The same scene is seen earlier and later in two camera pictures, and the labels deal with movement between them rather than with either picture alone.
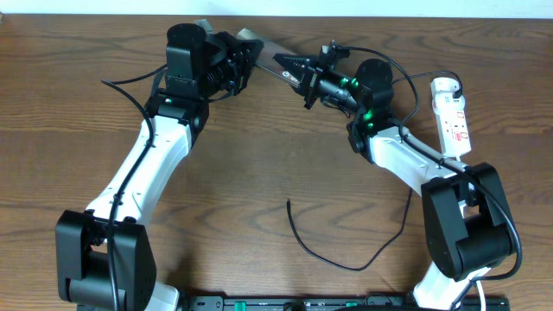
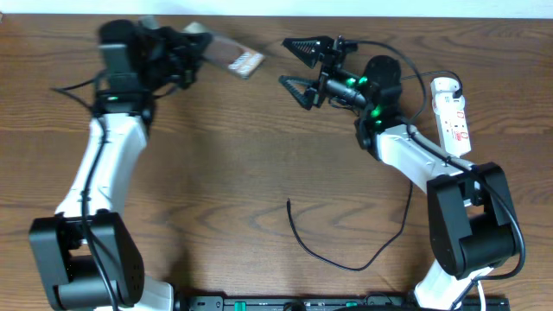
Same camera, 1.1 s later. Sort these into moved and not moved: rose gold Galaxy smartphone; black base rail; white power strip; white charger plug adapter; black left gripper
Moved: black left gripper; rose gold Galaxy smartphone
Not moved: white charger plug adapter; black base rail; white power strip
